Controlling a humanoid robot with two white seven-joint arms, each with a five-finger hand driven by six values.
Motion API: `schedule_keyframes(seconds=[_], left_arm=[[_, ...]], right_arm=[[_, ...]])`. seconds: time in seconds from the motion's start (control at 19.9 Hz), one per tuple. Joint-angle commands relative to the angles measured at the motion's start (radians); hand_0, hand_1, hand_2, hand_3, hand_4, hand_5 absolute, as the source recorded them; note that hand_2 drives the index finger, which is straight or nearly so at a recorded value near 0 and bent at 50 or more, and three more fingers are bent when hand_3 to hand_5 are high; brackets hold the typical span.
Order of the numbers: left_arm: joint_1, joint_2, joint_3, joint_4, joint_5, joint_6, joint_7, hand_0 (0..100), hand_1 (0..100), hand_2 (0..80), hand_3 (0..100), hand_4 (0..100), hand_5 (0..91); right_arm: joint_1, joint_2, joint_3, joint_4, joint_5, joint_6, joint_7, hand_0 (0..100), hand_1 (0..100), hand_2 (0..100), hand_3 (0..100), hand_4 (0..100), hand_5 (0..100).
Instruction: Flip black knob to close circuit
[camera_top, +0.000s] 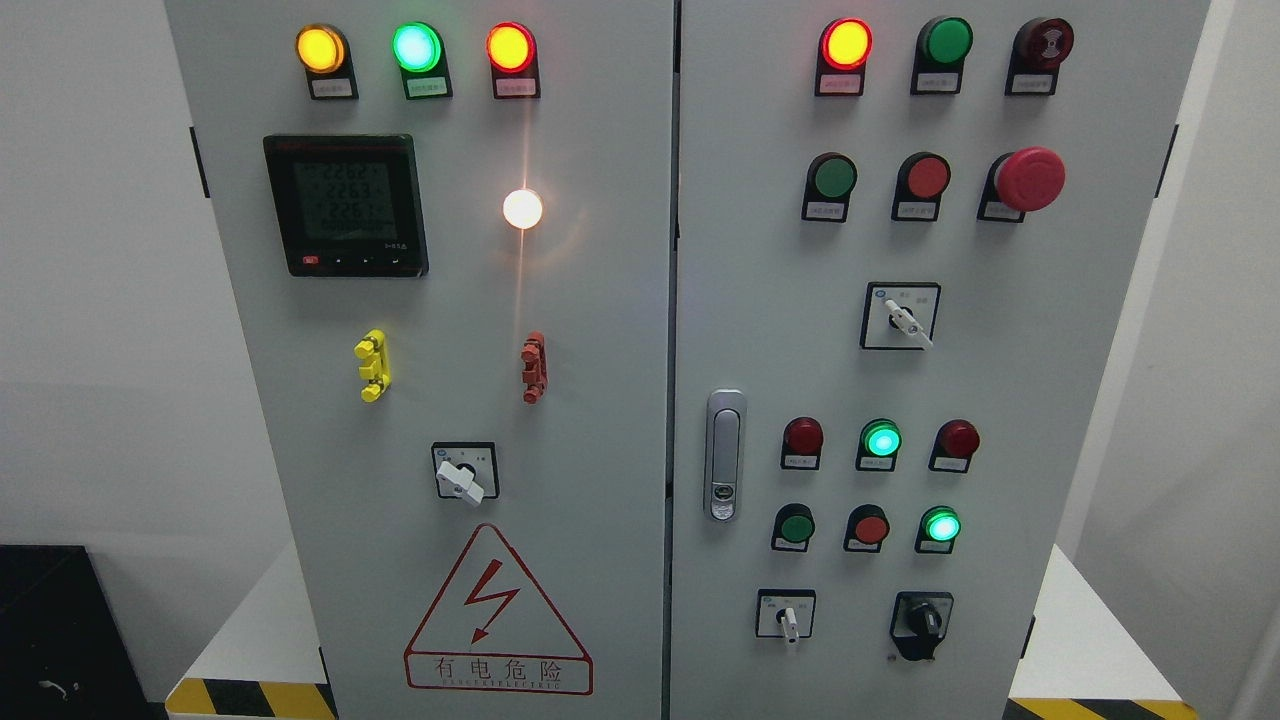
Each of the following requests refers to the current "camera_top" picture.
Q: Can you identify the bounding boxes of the black knob selector switch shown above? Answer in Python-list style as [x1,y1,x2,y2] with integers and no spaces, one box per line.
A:
[890,591,954,662]

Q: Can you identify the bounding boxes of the grey electrical cabinet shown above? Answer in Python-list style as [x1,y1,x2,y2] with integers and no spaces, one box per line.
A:
[165,1,1210,719]

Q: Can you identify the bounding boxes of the red terminal connector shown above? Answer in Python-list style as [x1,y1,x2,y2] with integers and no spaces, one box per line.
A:
[520,331,548,405]

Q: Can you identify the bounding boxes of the dark red indicator light left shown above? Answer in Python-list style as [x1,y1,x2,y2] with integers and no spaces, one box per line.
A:
[780,416,824,471]

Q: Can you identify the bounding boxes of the dark red indicator light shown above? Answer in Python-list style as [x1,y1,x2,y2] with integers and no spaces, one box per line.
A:
[929,419,980,474]
[780,416,824,471]

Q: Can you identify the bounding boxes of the white lit indicator light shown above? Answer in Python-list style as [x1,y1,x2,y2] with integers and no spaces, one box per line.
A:
[502,188,544,231]

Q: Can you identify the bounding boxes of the green lit indicator light middle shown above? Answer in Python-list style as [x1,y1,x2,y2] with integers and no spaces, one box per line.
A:
[855,418,902,471]

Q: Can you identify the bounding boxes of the green lit indicator light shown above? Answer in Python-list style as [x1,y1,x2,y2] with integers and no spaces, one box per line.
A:
[855,418,902,471]
[390,20,453,100]

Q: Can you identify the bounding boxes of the green push button second row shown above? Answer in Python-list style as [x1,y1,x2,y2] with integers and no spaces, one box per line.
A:
[801,152,858,223]

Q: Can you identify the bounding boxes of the yellow terminal connector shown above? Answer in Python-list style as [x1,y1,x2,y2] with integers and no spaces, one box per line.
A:
[353,328,392,404]

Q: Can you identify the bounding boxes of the red push button lower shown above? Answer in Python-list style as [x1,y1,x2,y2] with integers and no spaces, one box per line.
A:
[844,503,891,553]

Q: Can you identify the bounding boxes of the red electric hazard sticker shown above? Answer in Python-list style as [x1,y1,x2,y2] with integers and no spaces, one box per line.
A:
[403,523,594,696]

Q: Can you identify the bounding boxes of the dark red indicator light right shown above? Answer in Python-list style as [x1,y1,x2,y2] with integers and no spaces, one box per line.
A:
[929,419,980,474]

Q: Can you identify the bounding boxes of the black digital power meter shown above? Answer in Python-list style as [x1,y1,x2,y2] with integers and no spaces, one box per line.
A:
[262,135,429,277]

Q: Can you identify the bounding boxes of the red push button second row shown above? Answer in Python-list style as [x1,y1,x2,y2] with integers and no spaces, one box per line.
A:
[891,152,951,222]

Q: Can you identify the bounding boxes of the red-orange indicator light left door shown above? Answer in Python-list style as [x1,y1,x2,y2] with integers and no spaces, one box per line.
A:
[486,20,541,100]

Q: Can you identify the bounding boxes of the green lit push button lower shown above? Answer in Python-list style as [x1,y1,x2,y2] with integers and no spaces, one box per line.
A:
[915,505,963,555]

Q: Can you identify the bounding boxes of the red-yellow indicator light right door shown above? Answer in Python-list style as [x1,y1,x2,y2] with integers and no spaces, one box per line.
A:
[814,17,873,97]

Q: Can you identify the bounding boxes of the green lit indicator light top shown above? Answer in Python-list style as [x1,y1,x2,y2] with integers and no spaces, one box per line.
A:
[390,20,453,100]

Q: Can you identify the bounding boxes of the red emergency stop button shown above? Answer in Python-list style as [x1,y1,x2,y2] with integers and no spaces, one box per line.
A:
[975,146,1068,223]

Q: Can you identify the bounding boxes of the green push button top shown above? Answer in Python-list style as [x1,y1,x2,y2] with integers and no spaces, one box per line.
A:
[910,15,974,96]

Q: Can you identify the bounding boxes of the yellow indicator light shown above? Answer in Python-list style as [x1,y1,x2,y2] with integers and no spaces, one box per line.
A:
[294,23,358,101]

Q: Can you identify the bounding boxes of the dark red buzzer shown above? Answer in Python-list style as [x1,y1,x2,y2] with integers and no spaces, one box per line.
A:
[1005,17,1074,96]

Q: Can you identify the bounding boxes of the silver door handle lock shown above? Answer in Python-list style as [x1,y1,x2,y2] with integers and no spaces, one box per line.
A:
[704,389,748,521]

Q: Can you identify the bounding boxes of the white rotary switch left door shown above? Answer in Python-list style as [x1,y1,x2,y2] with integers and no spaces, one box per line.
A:
[431,441,500,507]

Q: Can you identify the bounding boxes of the white rotary switch upper right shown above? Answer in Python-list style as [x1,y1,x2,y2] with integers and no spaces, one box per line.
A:
[860,282,941,351]

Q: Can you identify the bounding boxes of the white rotary switch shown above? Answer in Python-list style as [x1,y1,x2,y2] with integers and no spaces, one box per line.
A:
[860,282,941,351]
[755,588,817,644]

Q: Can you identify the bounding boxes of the white rotary switch lower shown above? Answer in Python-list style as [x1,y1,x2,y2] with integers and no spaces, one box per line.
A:
[755,588,817,644]

